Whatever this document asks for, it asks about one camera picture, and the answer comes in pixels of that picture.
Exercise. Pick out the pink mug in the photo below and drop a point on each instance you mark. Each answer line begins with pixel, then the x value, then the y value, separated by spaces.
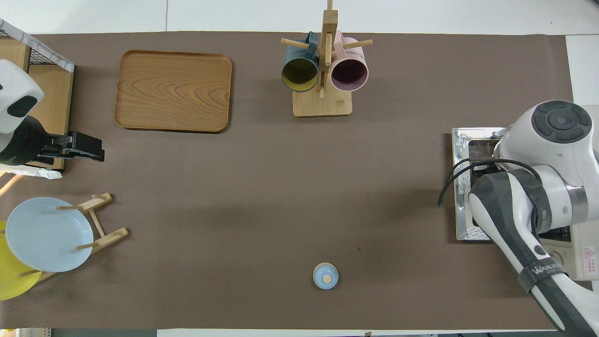
pixel 348 72

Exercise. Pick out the glass oven door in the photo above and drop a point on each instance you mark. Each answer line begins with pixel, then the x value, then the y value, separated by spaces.
pixel 461 224

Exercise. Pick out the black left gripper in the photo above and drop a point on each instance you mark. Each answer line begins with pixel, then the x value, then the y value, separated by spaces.
pixel 23 142

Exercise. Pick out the brown table mat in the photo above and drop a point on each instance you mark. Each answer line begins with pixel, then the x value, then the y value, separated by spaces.
pixel 281 210

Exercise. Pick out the wooden mug rack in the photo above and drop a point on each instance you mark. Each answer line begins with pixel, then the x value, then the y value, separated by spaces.
pixel 323 105

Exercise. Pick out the light blue plate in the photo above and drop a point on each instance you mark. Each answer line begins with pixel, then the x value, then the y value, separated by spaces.
pixel 47 238

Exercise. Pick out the wooden plate rack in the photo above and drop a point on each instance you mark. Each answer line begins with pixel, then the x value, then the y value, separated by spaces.
pixel 107 236

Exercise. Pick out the cream toaster oven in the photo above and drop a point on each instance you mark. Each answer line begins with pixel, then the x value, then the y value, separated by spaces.
pixel 585 252

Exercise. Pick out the dark teal mug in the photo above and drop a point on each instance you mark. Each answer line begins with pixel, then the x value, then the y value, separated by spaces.
pixel 299 75

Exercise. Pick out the yellow plate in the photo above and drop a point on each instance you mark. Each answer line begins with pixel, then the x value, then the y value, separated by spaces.
pixel 11 281

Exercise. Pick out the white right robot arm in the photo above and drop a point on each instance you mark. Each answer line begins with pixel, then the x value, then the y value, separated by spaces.
pixel 557 154

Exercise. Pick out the wooden tray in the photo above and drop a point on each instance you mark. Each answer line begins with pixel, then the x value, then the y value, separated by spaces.
pixel 173 91

